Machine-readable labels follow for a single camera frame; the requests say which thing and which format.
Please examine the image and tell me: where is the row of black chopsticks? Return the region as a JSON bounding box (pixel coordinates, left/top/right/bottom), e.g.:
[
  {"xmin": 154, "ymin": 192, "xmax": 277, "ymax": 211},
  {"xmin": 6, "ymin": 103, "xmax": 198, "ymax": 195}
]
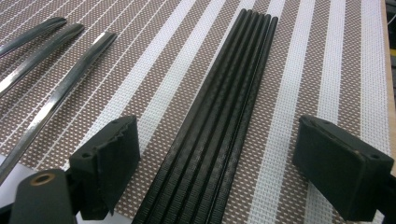
[{"xmin": 131, "ymin": 8, "xmax": 279, "ymax": 224}]

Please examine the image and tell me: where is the brown white striped placemat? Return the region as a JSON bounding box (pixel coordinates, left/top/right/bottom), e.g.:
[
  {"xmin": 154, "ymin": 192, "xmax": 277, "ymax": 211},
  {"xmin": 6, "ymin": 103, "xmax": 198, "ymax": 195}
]
[{"xmin": 0, "ymin": 0, "xmax": 391, "ymax": 224}]

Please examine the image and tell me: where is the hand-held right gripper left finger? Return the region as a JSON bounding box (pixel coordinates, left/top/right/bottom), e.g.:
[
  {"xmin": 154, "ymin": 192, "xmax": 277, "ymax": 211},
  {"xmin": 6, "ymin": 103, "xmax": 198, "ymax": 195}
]
[{"xmin": 68, "ymin": 115, "xmax": 141, "ymax": 221}]

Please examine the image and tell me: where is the metal spoon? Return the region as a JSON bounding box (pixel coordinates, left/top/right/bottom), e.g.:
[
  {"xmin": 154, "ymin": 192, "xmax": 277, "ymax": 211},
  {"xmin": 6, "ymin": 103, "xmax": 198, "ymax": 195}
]
[
  {"xmin": 0, "ymin": 22, "xmax": 86, "ymax": 99},
  {"xmin": 0, "ymin": 17, "xmax": 68, "ymax": 59},
  {"xmin": 0, "ymin": 31, "xmax": 119, "ymax": 186}
]

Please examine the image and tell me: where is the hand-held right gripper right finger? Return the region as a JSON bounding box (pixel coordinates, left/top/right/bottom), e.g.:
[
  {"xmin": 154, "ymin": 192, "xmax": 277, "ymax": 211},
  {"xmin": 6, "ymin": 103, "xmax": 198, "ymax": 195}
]
[{"xmin": 291, "ymin": 115, "xmax": 395, "ymax": 222}]

